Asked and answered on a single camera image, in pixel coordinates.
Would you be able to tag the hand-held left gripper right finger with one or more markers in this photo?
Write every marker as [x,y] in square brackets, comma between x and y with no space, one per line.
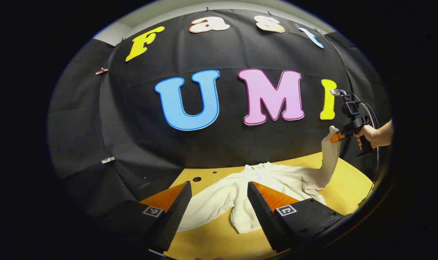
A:
[262,213]

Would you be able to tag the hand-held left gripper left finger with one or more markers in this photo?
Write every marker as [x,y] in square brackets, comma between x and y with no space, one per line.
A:
[175,213]

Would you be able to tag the small red clip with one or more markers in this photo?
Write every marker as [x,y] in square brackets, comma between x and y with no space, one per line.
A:
[102,71]

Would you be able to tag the white sweatshirt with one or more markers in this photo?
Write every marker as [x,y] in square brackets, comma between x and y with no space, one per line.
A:
[276,180]

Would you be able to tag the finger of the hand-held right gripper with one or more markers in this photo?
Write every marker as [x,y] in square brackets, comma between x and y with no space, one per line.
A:
[336,137]

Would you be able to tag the small white cloth tag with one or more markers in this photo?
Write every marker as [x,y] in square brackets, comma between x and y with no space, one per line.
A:
[108,159]

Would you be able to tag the black backdrop cloth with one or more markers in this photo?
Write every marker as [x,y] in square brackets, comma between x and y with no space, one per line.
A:
[222,144]

